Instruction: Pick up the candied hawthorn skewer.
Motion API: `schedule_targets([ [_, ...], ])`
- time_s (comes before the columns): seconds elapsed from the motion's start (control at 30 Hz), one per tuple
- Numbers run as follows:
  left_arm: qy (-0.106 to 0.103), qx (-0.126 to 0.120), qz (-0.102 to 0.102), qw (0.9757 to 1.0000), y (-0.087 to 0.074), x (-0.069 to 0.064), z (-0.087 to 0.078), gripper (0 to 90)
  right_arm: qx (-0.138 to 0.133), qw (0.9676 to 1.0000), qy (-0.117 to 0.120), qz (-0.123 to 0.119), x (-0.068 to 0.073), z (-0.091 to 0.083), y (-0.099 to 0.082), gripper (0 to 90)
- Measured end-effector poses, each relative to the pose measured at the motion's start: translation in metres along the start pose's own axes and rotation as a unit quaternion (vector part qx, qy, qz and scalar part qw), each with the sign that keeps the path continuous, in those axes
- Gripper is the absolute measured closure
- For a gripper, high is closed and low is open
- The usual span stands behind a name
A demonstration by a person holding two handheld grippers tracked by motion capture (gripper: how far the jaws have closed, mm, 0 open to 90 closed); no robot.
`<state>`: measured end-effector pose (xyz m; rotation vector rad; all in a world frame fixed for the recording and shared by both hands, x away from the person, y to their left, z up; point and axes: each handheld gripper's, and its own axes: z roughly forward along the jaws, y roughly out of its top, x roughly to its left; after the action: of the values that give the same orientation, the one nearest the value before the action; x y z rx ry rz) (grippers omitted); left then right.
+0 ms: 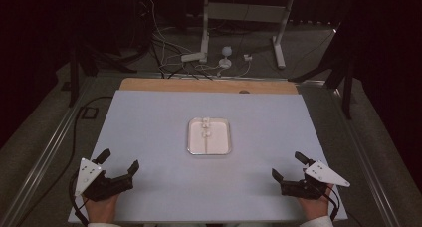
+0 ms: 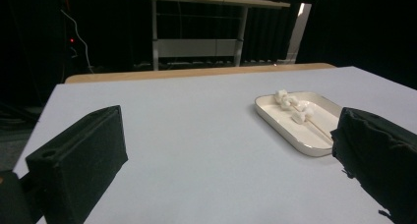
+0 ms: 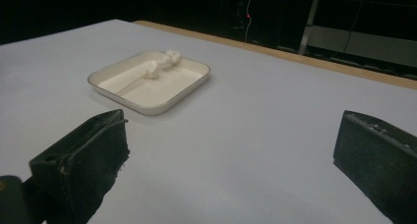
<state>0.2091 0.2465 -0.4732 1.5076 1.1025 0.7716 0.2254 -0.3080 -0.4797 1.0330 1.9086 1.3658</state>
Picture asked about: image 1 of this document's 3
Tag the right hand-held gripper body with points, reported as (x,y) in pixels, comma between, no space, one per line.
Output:
(308,187)

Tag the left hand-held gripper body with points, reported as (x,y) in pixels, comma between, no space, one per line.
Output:
(99,185)

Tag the white square tray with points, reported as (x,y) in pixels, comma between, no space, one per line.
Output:
(219,140)

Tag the thin white stick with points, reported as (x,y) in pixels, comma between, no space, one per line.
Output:
(206,145)

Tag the person's right hand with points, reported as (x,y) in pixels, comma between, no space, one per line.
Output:
(316,207)

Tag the person's left hand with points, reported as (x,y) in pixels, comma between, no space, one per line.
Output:
(101,210)

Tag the black square floor plate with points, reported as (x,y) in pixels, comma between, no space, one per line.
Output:
(89,113)

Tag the light blue table mat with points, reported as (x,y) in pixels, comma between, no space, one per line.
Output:
(159,127)

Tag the black stand with angled legs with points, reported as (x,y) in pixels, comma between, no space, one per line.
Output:
(346,97)

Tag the black tripod stand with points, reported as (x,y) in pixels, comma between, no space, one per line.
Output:
(73,84)

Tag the wooden table board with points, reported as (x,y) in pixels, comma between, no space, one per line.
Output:
(185,85)

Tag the white plug adapter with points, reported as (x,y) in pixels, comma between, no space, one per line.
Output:
(247,57)

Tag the white power strip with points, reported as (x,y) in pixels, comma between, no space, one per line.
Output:
(193,57)

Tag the small white round webcam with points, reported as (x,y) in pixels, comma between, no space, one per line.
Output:
(226,51)

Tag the white metal stand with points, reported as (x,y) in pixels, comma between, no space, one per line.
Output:
(244,12)

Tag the metal floor rail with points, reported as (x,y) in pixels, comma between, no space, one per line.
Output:
(365,164)
(49,154)

